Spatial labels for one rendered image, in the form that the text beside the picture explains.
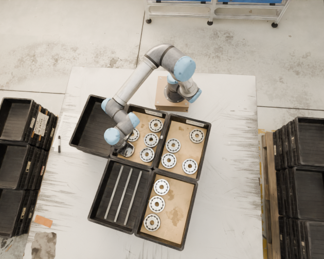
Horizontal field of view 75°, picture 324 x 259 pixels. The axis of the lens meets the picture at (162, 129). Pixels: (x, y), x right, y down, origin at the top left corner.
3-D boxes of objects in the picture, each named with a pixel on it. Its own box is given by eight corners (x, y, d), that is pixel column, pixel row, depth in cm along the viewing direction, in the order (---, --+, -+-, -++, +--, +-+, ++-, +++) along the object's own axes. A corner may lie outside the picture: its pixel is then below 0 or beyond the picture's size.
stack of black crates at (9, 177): (23, 149, 226) (-2, 141, 194) (50, 151, 224) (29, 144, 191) (12, 187, 214) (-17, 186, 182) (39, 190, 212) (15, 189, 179)
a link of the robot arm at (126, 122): (125, 105, 108) (108, 119, 106) (140, 118, 104) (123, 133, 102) (128, 111, 115) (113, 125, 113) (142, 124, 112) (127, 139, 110)
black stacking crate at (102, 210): (113, 160, 149) (109, 157, 138) (154, 171, 145) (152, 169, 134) (93, 218, 138) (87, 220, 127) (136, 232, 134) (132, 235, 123)
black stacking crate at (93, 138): (95, 100, 164) (89, 94, 153) (130, 109, 160) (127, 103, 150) (75, 148, 153) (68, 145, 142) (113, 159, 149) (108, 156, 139)
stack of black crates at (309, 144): (271, 131, 217) (295, 115, 174) (302, 134, 214) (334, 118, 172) (274, 170, 205) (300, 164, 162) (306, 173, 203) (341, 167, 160)
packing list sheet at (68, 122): (61, 112, 175) (60, 111, 175) (88, 113, 173) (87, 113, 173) (51, 150, 165) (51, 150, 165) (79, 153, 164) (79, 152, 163)
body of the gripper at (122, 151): (114, 152, 126) (108, 148, 115) (120, 140, 129) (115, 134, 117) (126, 157, 125) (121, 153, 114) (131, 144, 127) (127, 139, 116)
